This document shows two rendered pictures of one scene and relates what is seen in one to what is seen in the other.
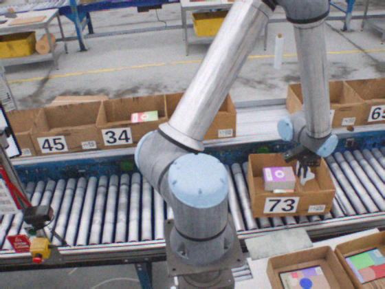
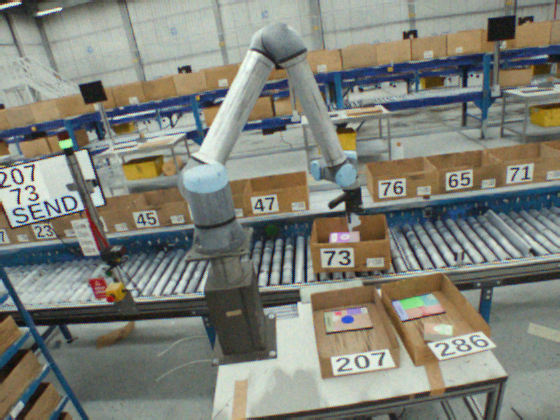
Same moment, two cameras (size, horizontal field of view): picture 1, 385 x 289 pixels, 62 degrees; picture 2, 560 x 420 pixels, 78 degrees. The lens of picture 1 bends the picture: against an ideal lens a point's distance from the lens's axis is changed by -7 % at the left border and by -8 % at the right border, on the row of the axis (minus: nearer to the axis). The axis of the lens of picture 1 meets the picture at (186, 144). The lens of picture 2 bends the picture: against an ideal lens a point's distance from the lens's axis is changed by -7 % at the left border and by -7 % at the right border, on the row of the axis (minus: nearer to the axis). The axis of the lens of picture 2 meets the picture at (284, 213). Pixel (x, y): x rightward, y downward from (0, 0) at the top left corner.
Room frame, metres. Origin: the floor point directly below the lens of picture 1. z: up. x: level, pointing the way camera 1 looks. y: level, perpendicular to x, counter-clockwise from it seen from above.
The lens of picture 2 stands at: (-0.53, -0.44, 1.81)
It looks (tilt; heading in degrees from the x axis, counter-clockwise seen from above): 24 degrees down; 9
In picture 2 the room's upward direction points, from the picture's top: 9 degrees counter-clockwise
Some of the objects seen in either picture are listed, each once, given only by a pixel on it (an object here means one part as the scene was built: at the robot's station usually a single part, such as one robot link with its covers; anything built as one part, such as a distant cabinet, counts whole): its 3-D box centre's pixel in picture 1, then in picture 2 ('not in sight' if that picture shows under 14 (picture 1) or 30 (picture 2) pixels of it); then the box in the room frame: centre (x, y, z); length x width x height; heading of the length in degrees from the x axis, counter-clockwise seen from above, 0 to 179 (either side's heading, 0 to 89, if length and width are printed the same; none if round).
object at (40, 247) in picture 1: (47, 249); (121, 292); (0.89, 0.66, 0.84); 0.15 x 0.09 x 0.07; 92
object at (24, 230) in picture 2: not in sight; (20, 226); (1.65, 1.87, 0.97); 0.39 x 0.29 x 0.17; 92
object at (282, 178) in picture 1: (278, 178); (344, 242); (1.29, -0.48, 0.79); 0.16 x 0.11 x 0.07; 86
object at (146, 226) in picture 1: (146, 205); not in sight; (1.24, 0.23, 0.72); 0.52 x 0.05 x 0.05; 2
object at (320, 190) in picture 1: (288, 183); (350, 242); (1.21, -0.50, 0.83); 0.39 x 0.29 x 0.17; 86
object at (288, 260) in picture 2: not in sight; (288, 261); (1.25, -0.15, 0.72); 0.52 x 0.05 x 0.05; 2
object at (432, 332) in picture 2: not in sight; (438, 333); (0.55, -0.78, 0.78); 0.10 x 0.06 x 0.05; 72
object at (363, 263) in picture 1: (367, 265); (417, 307); (0.73, -0.74, 0.76); 0.19 x 0.14 x 0.02; 100
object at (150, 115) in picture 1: (145, 121); not in sight; (1.75, 0.24, 0.92); 0.16 x 0.11 x 0.07; 93
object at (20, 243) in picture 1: (26, 243); (105, 287); (0.93, 0.77, 0.85); 0.16 x 0.01 x 0.13; 92
